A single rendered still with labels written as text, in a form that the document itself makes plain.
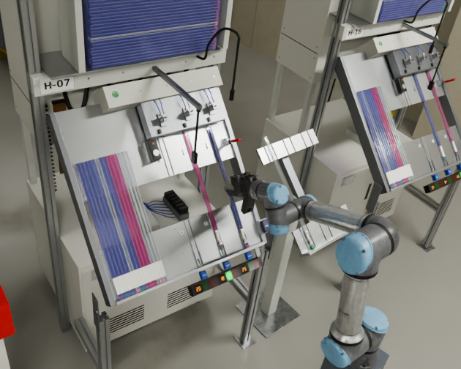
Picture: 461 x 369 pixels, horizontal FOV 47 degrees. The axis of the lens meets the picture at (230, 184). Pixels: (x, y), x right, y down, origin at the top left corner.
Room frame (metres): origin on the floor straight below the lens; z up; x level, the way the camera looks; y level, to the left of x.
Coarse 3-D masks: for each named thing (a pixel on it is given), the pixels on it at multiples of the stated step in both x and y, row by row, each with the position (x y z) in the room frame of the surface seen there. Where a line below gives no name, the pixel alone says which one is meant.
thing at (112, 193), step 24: (96, 168) 1.50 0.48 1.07; (120, 168) 1.54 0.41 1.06; (96, 192) 1.44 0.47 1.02; (120, 192) 1.48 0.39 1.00; (96, 216) 1.38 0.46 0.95; (120, 216) 1.42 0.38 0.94; (144, 216) 1.46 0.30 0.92; (120, 240) 1.36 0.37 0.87; (144, 240) 1.40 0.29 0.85; (120, 264) 1.30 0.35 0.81; (144, 264) 1.34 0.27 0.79; (120, 288) 1.24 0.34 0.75; (144, 288) 1.28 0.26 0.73
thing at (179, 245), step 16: (224, 208) 1.65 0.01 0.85; (240, 208) 1.68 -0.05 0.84; (176, 224) 1.51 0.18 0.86; (192, 224) 1.54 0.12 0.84; (208, 224) 1.57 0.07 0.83; (224, 224) 1.60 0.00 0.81; (160, 240) 1.44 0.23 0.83; (176, 240) 1.47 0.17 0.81; (192, 240) 1.50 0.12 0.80; (208, 240) 1.52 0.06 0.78; (224, 240) 1.56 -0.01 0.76; (240, 240) 1.59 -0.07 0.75; (256, 240) 1.62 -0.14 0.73; (160, 256) 1.40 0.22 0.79; (176, 256) 1.42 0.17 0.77; (192, 256) 1.45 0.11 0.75; (208, 256) 1.48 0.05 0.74; (224, 256) 1.51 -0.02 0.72; (176, 272) 1.38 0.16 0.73; (112, 288) 1.24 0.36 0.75
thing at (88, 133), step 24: (72, 120) 1.59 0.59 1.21; (96, 120) 1.64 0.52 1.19; (120, 120) 1.68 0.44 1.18; (72, 144) 1.53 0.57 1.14; (96, 144) 1.57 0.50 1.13; (120, 144) 1.62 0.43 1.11; (168, 144) 1.71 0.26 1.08; (192, 144) 1.76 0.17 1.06; (72, 168) 1.47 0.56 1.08; (144, 168) 1.60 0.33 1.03; (168, 168) 1.65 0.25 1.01; (192, 168) 1.70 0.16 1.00
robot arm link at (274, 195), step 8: (264, 184) 1.52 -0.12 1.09; (272, 184) 1.50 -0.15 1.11; (280, 184) 1.49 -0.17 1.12; (256, 192) 1.52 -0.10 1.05; (264, 192) 1.49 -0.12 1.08; (272, 192) 1.47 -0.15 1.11; (280, 192) 1.47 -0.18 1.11; (288, 192) 1.49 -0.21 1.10; (264, 200) 1.48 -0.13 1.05; (272, 200) 1.45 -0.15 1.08; (280, 200) 1.46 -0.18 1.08; (272, 208) 1.46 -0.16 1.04
